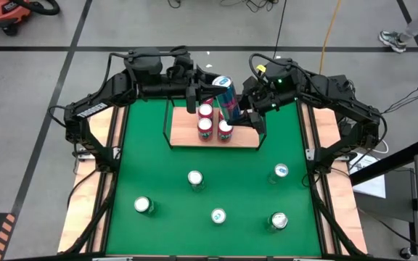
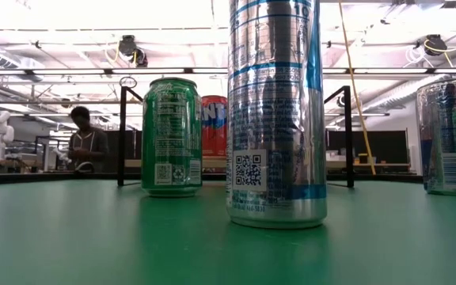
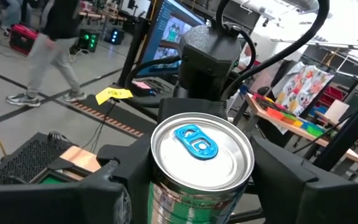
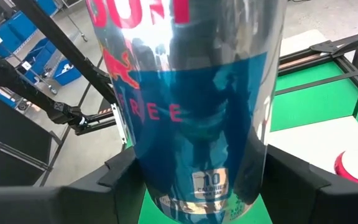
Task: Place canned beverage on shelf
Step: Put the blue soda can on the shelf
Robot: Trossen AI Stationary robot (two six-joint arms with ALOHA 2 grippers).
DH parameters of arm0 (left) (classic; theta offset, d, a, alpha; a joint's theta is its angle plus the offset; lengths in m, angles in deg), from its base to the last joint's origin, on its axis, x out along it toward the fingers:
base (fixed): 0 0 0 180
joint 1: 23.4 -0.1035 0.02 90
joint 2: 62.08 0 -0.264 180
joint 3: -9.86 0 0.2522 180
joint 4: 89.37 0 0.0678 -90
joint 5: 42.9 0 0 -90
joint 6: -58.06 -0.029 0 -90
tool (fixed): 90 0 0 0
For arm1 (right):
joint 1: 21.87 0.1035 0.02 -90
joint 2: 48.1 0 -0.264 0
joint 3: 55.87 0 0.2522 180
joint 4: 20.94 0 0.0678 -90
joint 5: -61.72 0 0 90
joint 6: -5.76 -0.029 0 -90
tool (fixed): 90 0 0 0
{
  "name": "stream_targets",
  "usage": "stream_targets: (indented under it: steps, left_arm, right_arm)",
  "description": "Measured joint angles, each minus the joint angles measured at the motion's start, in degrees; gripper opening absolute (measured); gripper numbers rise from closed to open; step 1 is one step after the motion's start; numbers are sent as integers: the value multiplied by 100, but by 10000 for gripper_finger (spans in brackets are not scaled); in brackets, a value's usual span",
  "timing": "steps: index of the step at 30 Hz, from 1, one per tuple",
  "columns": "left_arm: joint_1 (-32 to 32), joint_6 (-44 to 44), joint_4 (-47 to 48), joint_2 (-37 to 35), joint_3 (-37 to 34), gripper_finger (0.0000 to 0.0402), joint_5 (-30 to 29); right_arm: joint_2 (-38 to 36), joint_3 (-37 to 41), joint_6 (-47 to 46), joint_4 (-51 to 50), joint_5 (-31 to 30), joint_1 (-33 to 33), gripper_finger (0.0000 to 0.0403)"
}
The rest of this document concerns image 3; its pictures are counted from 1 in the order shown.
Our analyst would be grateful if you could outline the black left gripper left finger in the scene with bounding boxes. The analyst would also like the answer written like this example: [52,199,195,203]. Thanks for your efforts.
[0,134,152,224]

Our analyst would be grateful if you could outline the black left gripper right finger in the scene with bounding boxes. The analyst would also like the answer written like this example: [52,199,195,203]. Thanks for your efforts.
[244,136,358,224]

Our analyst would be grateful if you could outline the green can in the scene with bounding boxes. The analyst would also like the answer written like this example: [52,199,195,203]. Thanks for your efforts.
[147,111,256,224]

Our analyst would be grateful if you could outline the green table mat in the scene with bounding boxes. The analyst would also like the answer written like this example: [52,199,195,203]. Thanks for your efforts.
[38,174,65,185]

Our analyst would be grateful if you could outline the black computer tower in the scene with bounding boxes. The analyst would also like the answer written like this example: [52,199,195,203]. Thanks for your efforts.
[0,131,76,187]

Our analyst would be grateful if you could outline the wooden work table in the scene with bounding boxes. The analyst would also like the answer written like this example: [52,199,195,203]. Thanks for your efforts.
[244,92,358,175]

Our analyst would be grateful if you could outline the person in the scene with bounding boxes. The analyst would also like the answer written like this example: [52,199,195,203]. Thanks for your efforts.
[5,0,88,108]
[237,42,259,74]
[0,0,23,37]

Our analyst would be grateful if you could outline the black stand beam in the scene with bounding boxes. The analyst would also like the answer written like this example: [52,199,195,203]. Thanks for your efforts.
[312,84,358,172]

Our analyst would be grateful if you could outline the black orange-striped floor strip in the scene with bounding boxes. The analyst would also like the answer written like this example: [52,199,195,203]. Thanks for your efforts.
[68,94,158,139]

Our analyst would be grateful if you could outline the grey computer monitor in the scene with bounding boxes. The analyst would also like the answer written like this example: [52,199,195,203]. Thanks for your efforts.
[137,0,206,77]

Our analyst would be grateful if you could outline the colourful blocks pile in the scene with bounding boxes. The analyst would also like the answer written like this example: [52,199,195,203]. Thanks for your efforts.
[252,92,334,138]

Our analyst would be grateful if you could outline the black box with blue lights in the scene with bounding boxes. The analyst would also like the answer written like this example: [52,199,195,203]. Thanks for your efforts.
[103,27,126,46]

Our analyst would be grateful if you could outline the red storage bins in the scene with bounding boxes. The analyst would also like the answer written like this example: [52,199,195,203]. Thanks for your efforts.
[320,84,346,110]

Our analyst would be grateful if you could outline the floral patterned cloth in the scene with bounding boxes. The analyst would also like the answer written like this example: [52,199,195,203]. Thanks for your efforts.
[273,61,336,116]

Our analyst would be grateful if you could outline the black box with green lights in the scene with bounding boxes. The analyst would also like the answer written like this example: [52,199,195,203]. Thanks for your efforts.
[78,28,101,54]

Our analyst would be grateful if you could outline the red equipment case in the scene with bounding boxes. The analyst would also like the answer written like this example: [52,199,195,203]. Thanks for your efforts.
[8,24,40,57]

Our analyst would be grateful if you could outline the yellow cable tag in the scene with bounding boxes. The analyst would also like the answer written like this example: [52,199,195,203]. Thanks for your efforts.
[94,86,134,106]

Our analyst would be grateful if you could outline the black monitor post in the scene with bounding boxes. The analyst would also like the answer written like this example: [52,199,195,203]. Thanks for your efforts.
[116,0,155,90]

